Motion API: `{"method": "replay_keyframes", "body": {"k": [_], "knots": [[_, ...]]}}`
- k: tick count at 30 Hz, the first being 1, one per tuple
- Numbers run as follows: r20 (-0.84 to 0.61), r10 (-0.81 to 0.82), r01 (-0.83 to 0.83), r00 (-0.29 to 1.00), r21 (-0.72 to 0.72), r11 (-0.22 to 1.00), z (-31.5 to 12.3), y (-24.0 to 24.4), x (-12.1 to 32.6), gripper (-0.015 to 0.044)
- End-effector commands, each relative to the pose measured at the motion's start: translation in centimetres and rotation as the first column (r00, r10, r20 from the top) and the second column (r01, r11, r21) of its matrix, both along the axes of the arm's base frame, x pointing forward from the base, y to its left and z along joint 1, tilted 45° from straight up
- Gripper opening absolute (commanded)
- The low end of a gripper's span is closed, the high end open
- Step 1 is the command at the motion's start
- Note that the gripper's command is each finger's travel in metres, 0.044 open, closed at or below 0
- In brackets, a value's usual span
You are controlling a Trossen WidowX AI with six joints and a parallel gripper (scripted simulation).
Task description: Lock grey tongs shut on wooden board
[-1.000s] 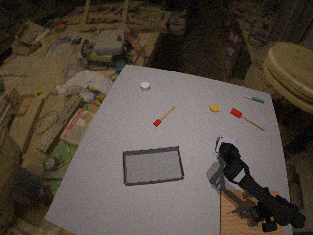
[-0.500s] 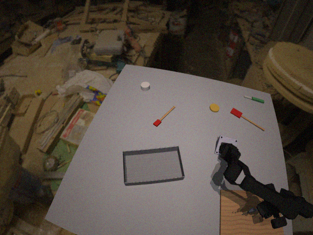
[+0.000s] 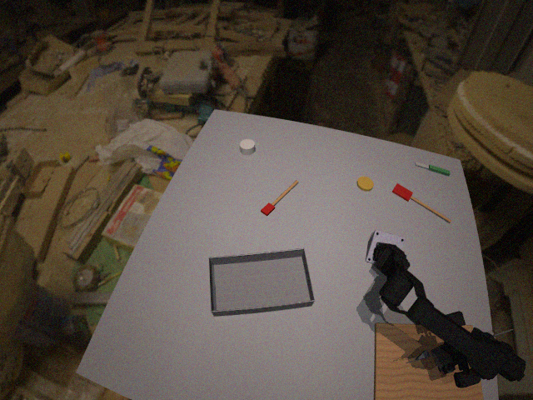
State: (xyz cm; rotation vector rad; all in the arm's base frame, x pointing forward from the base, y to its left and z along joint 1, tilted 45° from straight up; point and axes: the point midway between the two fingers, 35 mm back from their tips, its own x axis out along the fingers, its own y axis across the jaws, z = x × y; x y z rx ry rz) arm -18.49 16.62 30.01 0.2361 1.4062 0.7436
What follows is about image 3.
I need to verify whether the wooden board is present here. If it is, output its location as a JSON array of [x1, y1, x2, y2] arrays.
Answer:
[[373, 322, 483, 400]]

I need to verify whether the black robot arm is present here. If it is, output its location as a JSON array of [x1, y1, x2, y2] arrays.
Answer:
[[373, 242, 526, 382]]

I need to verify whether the red spatula with wooden handle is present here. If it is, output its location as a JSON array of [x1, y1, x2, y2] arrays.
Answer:
[[392, 184, 451, 223]]

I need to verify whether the grey cylinder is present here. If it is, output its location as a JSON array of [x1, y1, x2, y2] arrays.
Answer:
[[240, 139, 255, 156]]

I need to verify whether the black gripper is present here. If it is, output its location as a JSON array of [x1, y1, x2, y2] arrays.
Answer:
[[446, 311, 481, 388]]

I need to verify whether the yellow flat round disc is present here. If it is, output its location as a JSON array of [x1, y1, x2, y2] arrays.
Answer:
[[357, 176, 374, 192]]

